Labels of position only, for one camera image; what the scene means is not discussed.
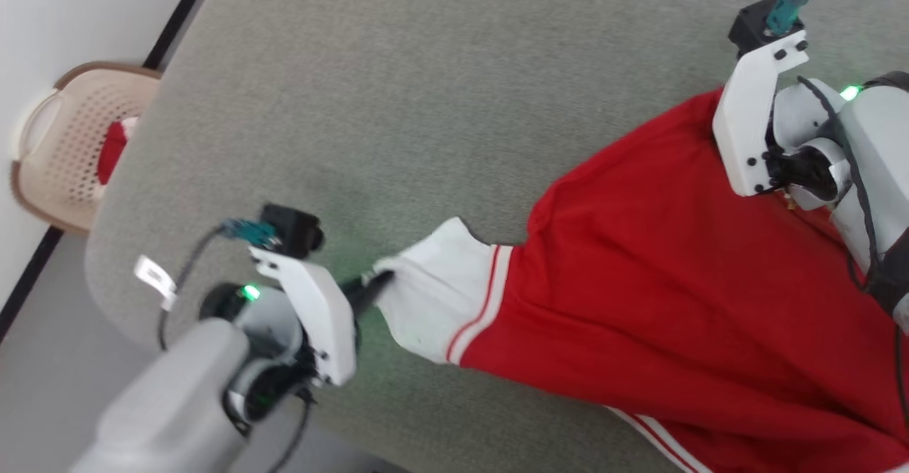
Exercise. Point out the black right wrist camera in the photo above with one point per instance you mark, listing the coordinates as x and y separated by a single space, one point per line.
749 29

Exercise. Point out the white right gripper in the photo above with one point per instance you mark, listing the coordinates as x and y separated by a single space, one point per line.
742 125

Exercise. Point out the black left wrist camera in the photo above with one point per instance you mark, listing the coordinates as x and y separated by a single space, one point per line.
295 228

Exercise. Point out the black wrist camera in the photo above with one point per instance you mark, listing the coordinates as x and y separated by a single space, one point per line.
295 228
749 29

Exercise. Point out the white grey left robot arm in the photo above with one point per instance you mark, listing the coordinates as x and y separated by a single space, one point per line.
170 395

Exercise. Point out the black baseboard strip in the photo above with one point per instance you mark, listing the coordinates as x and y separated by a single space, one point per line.
179 15

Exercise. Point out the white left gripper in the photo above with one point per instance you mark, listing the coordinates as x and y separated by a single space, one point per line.
327 317

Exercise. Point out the red garment with white trim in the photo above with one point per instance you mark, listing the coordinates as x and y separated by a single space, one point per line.
639 281

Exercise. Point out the red white cloth in basket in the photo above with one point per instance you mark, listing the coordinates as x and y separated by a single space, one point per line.
110 150

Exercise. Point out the beige plastic laundry basket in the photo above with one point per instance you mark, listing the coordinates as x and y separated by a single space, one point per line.
64 146

